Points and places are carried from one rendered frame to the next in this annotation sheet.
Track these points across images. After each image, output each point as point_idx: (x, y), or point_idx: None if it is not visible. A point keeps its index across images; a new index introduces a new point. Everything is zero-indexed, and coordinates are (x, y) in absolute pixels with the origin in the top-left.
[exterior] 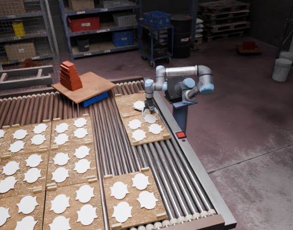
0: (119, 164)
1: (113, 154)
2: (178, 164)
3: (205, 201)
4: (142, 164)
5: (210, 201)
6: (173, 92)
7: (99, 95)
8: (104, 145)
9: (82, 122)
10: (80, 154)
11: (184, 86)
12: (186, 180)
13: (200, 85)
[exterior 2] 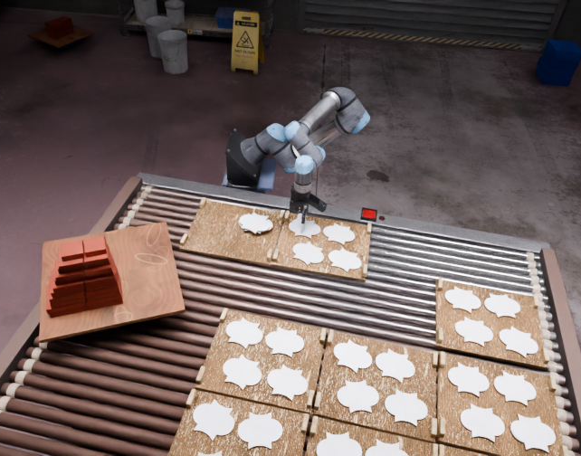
0: (404, 313)
1: (371, 312)
2: (434, 247)
3: (513, 253)
4: None
5: (511, 248)
6: (250, 166)
7: None
8: None
9: (245, 327)
10: (357, 359)
11: (279, 144)
12: (470, 252)
13: (355, 121)
